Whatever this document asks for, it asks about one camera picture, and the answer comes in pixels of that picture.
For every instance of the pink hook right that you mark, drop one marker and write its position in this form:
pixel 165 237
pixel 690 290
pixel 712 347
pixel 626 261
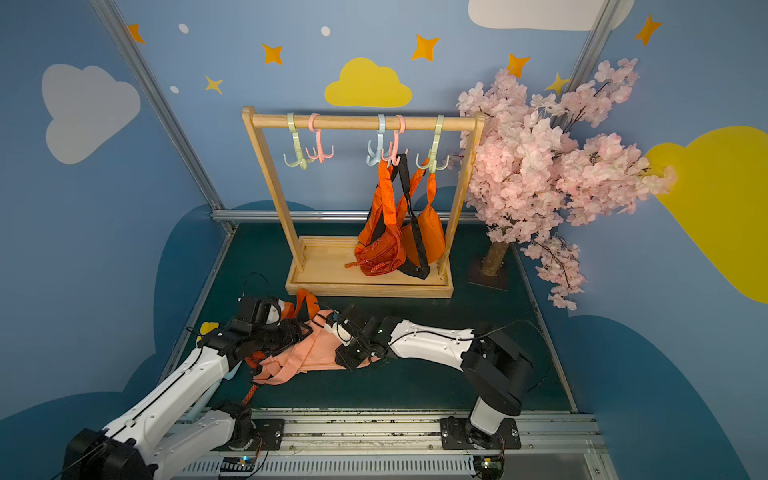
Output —
pixel 392 153

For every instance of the pink blossom tree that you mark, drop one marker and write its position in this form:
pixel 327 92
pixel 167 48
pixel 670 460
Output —
pixel 530 176

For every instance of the yellow toy shovel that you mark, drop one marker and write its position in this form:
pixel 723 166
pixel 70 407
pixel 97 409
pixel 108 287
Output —
pixel 205 328

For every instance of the dark orange waist bag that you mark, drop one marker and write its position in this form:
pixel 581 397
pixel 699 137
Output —
pixel 305 307

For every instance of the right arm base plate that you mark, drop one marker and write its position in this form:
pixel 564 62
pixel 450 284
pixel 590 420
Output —
pixel 458 433

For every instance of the pink waist bag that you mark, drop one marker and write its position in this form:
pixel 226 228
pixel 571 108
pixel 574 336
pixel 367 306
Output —
pixel 316 352

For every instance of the green hook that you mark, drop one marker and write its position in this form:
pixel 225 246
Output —
pixel 300 161
pixel 431 163

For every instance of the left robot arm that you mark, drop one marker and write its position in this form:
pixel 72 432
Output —
pixel 137 445

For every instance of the wooden hanging rack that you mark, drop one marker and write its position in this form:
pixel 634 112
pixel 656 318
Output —
pixel 318 262

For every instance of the pink hook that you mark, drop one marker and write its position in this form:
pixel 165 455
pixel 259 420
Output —
pixel 392 153
pixel 319 141

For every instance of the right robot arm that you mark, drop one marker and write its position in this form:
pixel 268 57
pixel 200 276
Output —
pixel 498 369

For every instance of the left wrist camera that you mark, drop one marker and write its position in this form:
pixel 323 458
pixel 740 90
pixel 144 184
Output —
pixel 258 312

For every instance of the black waist bag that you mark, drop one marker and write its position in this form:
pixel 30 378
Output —
pixel 401 184

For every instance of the pink hook left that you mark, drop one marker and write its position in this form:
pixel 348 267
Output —
pixel 319 141

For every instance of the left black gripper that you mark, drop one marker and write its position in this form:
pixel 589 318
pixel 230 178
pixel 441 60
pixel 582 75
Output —
pixel 287 330

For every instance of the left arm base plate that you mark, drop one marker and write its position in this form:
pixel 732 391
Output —
pixel 264 433

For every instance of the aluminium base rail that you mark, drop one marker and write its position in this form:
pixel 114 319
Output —
pixel 392 437

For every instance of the aluminium corner post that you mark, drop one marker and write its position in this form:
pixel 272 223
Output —
pixel 594 44
pixel 113 21

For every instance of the horizontal aluminium rail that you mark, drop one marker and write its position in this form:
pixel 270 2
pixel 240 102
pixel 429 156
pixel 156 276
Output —
pixel 254 216

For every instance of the left aluminium corner post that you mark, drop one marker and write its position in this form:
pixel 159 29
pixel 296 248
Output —
pixel 113 21

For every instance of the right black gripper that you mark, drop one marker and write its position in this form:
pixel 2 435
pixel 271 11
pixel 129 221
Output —
pixel 349 335

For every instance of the green hook right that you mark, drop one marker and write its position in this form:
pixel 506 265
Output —
pixel 431 163

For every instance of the green hook left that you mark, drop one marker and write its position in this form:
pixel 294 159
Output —
pixel 300 161

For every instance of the right aluminium corner post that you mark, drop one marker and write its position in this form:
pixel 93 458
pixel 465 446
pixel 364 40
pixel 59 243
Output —
pixel 594 44

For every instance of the red orange waist bag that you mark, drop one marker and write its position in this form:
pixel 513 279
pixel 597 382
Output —
pixel 379 248

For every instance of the blue hook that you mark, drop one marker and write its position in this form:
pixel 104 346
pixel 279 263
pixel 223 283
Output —
pixel 375 154

